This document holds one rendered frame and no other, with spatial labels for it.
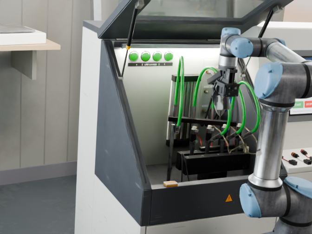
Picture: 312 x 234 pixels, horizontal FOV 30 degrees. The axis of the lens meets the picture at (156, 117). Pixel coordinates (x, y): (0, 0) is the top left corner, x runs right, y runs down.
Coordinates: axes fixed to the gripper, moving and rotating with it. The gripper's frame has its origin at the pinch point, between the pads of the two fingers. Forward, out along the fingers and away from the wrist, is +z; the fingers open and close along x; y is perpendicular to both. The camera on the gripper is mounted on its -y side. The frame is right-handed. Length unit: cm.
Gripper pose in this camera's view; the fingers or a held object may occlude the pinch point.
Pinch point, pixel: (219, 112)
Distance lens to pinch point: 243.8
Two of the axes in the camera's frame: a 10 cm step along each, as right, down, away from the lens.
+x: 9.1, -0.5, 4.2
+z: -0.8, 9.6, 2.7
